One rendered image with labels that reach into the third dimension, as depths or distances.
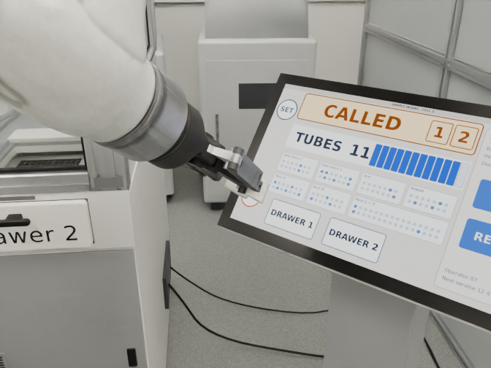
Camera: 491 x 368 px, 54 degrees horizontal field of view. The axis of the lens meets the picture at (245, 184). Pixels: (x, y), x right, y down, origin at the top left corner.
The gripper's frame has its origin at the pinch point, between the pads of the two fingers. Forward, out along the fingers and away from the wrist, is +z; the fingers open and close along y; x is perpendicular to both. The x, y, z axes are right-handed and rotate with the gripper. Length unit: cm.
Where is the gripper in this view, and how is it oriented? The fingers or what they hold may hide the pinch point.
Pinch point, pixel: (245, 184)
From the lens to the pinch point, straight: 65.8
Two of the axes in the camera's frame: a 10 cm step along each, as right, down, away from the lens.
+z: 4.5, 3.0, 8.4
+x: -3.4, 9.3, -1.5
